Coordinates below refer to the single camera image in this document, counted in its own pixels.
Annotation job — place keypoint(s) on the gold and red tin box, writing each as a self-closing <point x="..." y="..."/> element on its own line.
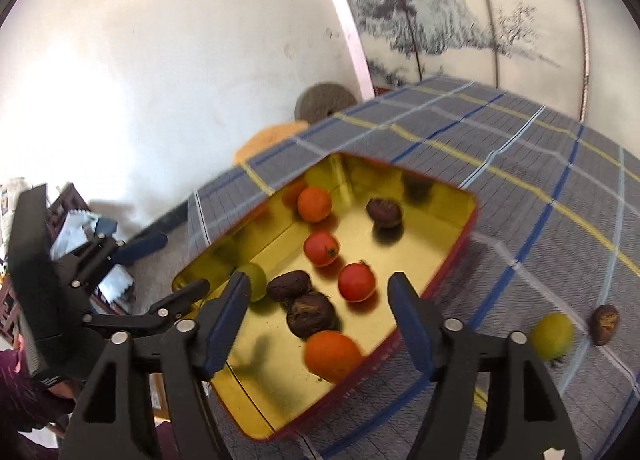
<point x="280" y="380"/>

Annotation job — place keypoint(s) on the orange round cushion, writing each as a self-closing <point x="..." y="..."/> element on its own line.
<point x="270" y="137"/>

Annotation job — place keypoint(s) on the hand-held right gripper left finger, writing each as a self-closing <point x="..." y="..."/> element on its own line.
<point x="227" y="325"/>

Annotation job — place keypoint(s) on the red tomato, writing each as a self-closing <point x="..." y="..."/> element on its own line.
<point x="321" y="249"/>
<point x="356" y="282"/>

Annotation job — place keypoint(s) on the dark wooden furniture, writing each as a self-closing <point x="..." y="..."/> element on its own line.
<point x="67" y="200"/>

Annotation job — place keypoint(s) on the orange mandarin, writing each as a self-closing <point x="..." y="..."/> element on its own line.
<point x="314" y="204"/>
<point x="332" y="356"/>

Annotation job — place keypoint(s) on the green round citrus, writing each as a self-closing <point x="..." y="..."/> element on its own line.
<point x="257" y="282"/>
<point x="551" y="336"/>

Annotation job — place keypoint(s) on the painted folding screen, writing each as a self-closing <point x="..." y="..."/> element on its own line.
<point x="525" y="65"/>

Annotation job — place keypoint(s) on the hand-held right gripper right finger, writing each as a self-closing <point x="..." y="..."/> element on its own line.
<point x="412" y="325"/>

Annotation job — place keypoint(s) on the white crumpled paper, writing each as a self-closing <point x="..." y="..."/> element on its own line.
<point x="72" y="235"/>

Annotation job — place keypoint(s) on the brown wrinkled fruit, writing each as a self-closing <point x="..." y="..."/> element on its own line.
<point x="311" y="314"/>
<point x="384" y="212"/>
<point x="289" y="286"/>
<point x="606" y="324"/>

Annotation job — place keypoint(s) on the grey plaid blanket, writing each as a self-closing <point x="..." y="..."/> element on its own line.
<point x="550" y="165"/>

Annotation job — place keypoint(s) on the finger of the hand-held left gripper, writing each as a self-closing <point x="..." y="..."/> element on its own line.
<point x="185" y="292"/>
<point x="145" y="247"/>

